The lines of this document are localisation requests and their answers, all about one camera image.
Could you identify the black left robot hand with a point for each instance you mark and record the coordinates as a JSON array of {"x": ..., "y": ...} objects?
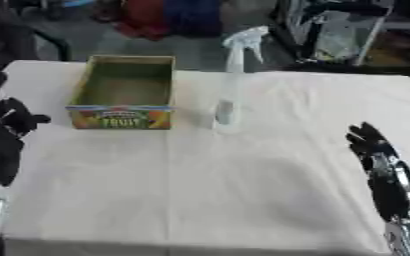
[{"x": 1, "y": 133}]

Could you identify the black and silver equipment rack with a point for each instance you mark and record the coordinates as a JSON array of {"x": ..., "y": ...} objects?
[{"x": 342, "y": 31}]

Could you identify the red and blue bag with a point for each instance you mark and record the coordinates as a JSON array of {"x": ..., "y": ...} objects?
[{"x": 162, "y": 16}]

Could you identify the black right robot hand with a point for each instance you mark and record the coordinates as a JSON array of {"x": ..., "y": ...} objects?
[{"x": 383, "y": 173}]

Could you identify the white spray bottle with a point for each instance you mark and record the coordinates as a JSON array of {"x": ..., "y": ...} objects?
[{"x": 233, "y": 83}]

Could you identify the cardboard box with green inside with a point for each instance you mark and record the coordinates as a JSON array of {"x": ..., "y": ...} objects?
[{"x": 124, "y": 95}]

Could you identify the black chair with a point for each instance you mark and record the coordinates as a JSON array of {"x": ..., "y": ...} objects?
[{"x": 16, "y": 30}]

